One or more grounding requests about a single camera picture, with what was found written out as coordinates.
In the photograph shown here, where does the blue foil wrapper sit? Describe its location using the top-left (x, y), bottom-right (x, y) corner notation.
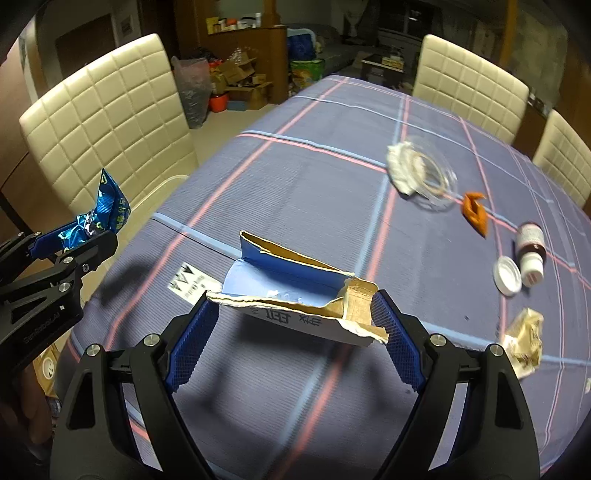
top-left (58, 169), bottom-right (131, 251)

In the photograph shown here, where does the yellow snack bag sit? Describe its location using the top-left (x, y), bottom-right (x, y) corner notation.
top-left (502, 308), bottom-right (544, 380)

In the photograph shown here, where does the white bottle cap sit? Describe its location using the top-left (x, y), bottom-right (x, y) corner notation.
top-left (493, 256), bottom-right (522, 297)

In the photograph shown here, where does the brown medicine bottle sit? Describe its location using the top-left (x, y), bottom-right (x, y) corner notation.
top-left (516, 222), bottom-right (547, 288)

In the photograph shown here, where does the torn blue white carton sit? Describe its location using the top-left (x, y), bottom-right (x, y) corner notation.
top-left (206, 231), bottom-right (389, 347)

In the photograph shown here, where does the orange peel piece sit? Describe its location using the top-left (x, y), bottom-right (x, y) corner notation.
top-left (461, 192), bottom-right (488, 238)

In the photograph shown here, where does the clear plastic round lid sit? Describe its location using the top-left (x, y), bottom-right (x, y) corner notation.
top-left (394, 135), bottom-right (458, 212)

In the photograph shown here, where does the white tissue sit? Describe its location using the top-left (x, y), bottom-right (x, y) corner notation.
top-left (386, 141), bottom-right (426, 196)

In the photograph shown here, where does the white table sticker left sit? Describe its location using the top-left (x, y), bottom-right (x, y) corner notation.
top-left (168, 262), bottom-right (221, 305)

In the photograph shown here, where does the cream chair left side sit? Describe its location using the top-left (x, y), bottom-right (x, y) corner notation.
top-left (18, 32), bottom-right (201, 218)

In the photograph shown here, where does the cream chair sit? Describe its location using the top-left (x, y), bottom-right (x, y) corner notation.
top-left (413, 34), bottom-right (529, 144)
top-left (533, 109), bottom-right (591, 207)
top-left (18, 32), bottom-right (201, 218)

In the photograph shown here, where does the orange bucket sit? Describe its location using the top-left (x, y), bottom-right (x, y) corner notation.
top-left (208, 94), bottom-right (228, 113)

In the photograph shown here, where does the grey plastic bag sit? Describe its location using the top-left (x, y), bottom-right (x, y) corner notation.
top-left (171, 56), bottom-right (212, 129)

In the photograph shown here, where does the cardboard boxes pile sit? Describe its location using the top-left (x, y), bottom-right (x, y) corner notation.
top-left (209, 47), bottom-right (273, 111)

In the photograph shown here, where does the wooden partition counter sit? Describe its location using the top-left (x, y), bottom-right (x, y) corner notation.
top-left (201, 25), bottom-right (288, 104)

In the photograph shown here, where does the green shopping bag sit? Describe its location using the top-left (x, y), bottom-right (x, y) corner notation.
top-left (290, 58), bottom-right (325, 83)

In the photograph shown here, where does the cream chair far right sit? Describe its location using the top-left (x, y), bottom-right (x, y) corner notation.
top-left (533, 109), bottom-right (591, 207)

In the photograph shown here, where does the coffee table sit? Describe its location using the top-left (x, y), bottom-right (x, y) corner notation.
top-left (361, 54), bottom-right (405, 89)

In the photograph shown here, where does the cream chair far middle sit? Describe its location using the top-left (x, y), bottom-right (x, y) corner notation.
top-left (413, 34), bottom-right (529, 144)

